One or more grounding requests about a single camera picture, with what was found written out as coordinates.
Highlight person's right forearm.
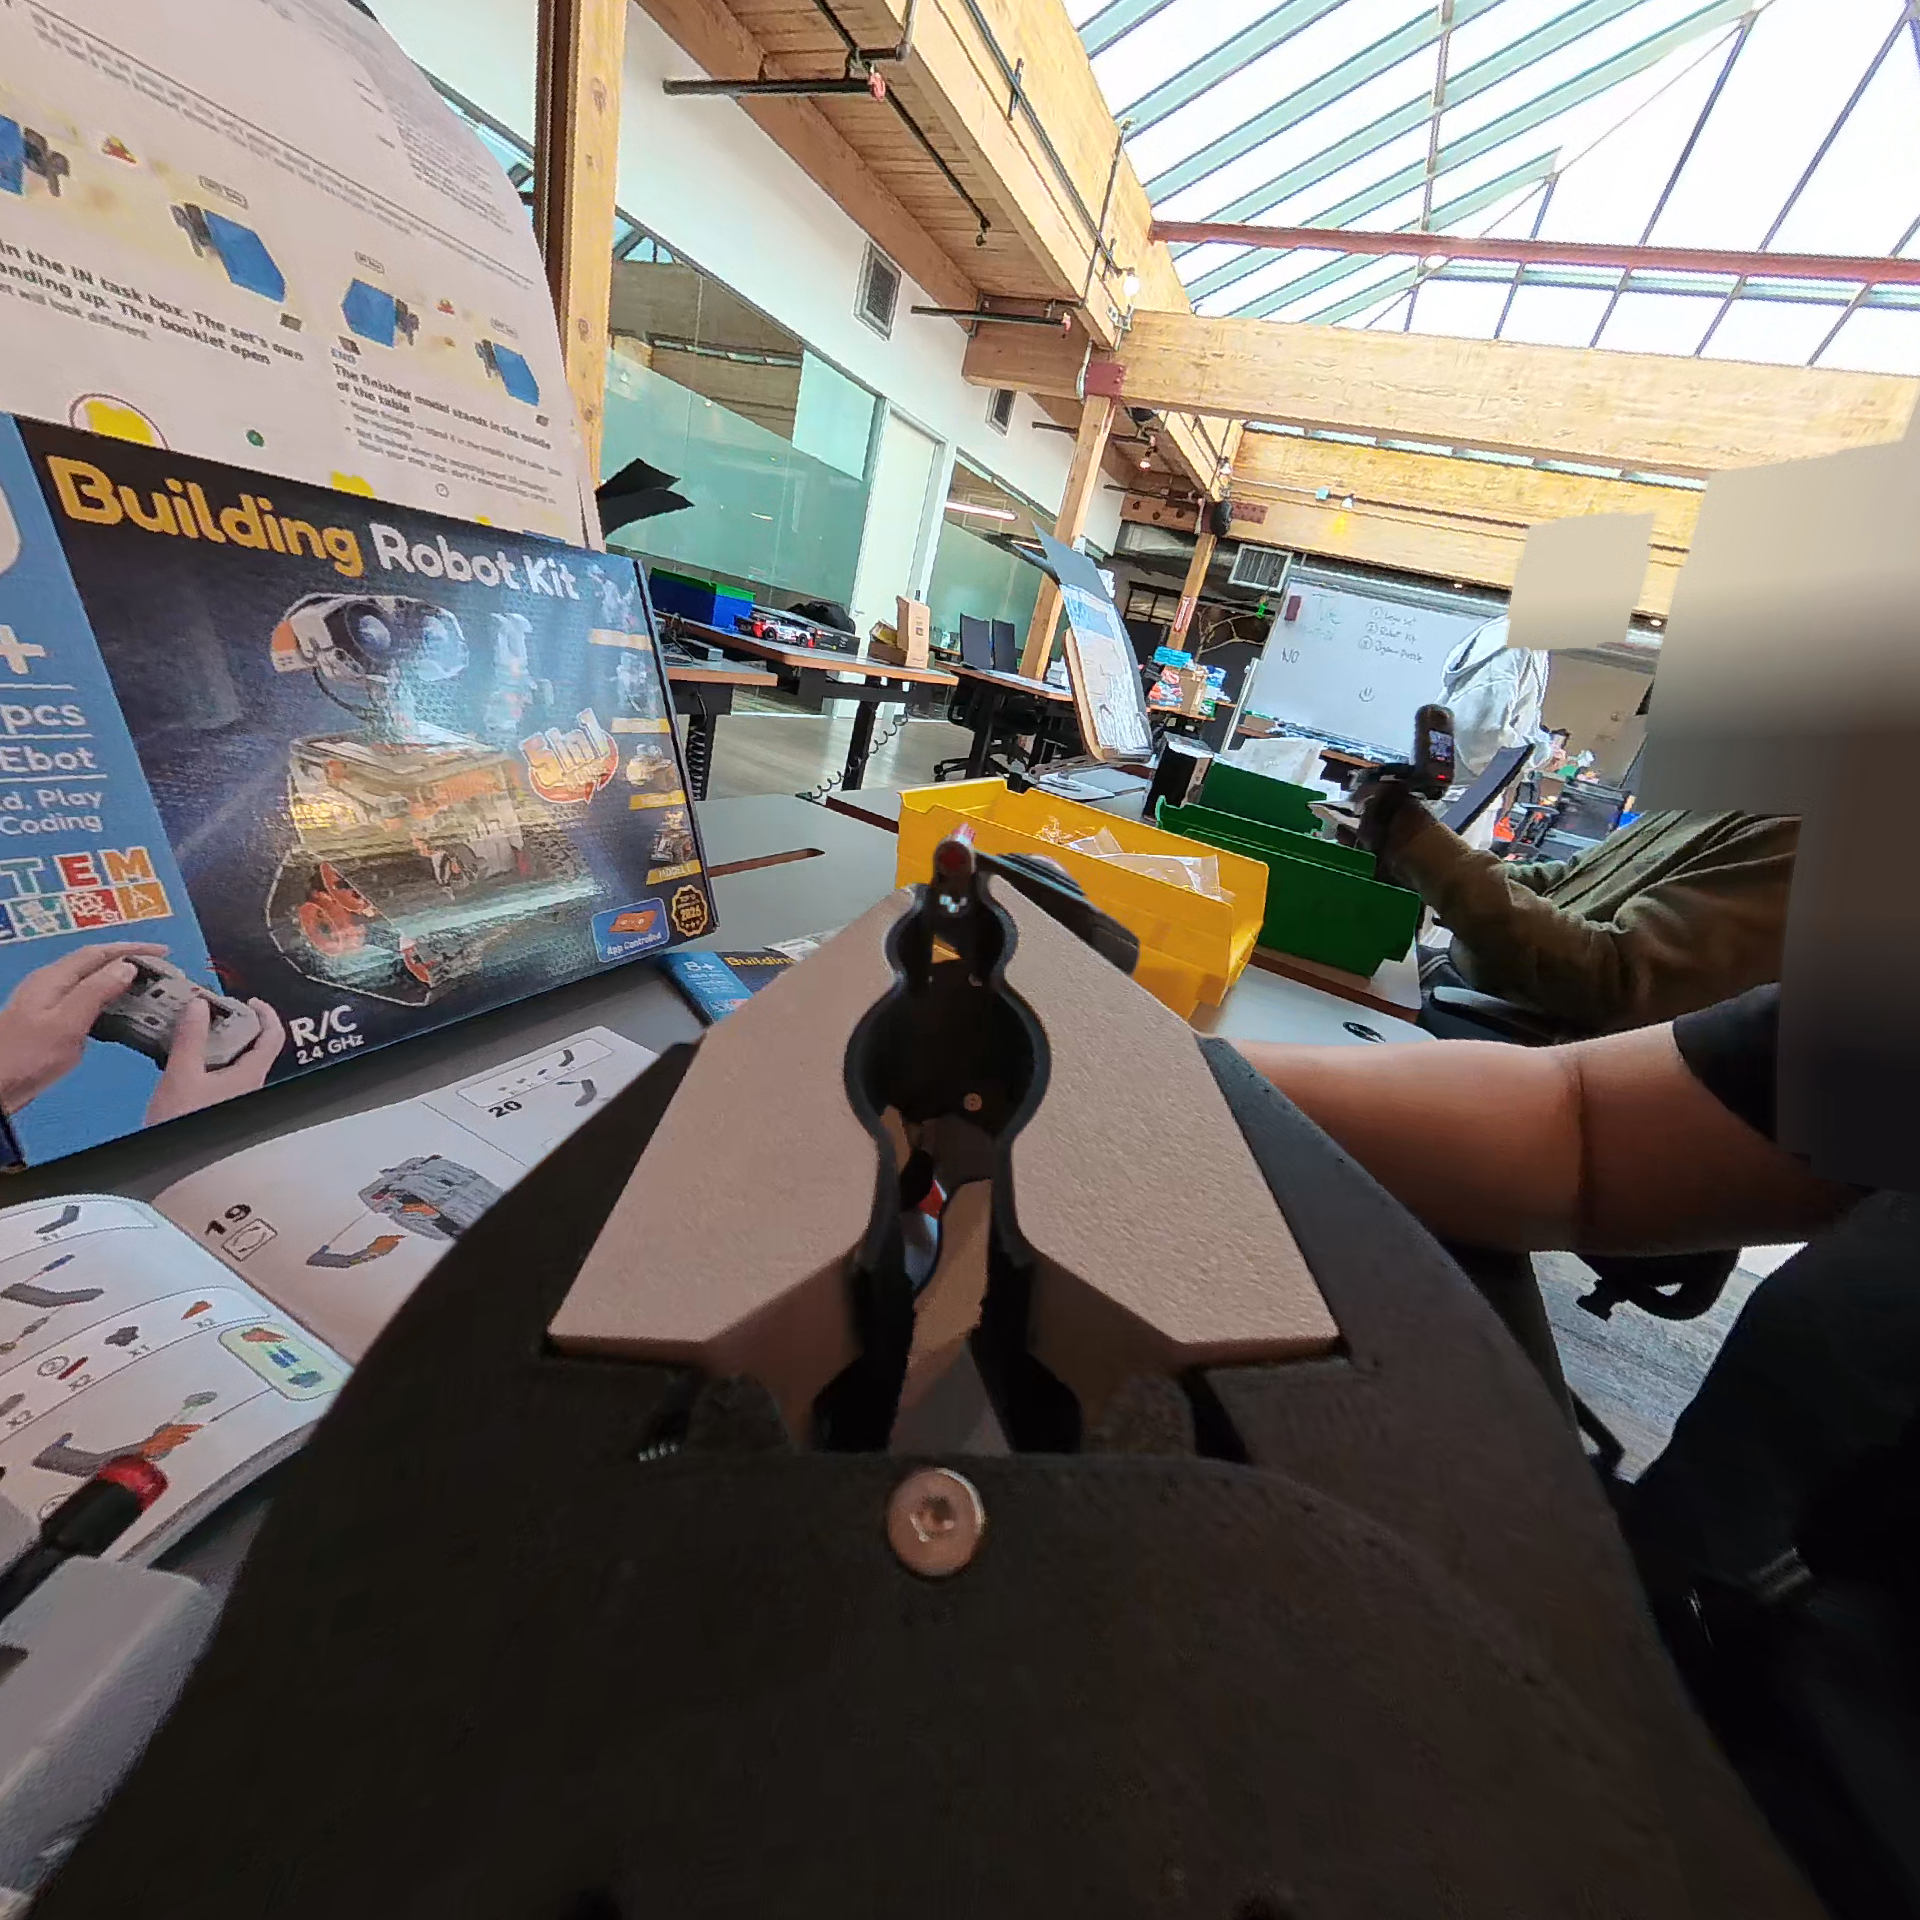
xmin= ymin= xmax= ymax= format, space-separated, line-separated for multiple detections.
xmin=1230 ymin=1017 xmax=1861 ymax=1260

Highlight whiteboard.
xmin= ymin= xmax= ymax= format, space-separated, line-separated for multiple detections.
xmin=1241 ymin=568 xmax=1510 ymax=758

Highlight green plastic bin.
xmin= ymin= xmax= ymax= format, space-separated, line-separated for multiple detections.
xmin=1200 ymin=759 xmax=1332 ymax=837
xmin=1157 ymin=799 xmax=1429 ymax=975

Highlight open white instruction booklet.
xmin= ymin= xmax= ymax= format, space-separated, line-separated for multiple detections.
xmin=0 ymin=1028 xmax=664 ymax=1570

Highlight clear plastic parts bags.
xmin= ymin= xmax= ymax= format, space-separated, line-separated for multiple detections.
xmin=1043 ymin=812 xmax=1224 ymax=905

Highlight blue robot toy box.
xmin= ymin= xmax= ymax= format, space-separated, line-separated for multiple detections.
xmin=0 ymin=411 xmax=720 ymax=1171

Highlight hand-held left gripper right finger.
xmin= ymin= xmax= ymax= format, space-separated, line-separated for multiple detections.
xmin=976 ymin=881 xmax=1341 ymax=1453

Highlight grey desk with wooden edge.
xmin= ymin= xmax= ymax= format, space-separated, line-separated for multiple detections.
xmin=661 ymin=612 xmax=964 ymax=796
xmin=0 ymin=793 xmax=1447 ymax=1594

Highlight wooden clipboard with paper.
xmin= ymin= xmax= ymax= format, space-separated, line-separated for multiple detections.
xmin=1032 ymin=526 xmax=1160 ymax=768

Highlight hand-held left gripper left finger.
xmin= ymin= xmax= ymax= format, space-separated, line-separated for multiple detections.
xmin=549 ymin=881 xmax=921 ymax=1453

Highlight yellow plastic bin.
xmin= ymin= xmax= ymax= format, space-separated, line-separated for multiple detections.
xmin=897 ymin=776 xmax=1272 ymax=1022

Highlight wooden pillar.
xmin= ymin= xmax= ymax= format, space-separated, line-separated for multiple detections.
xmin=536 ymin=0 xmax=634 ymax=488

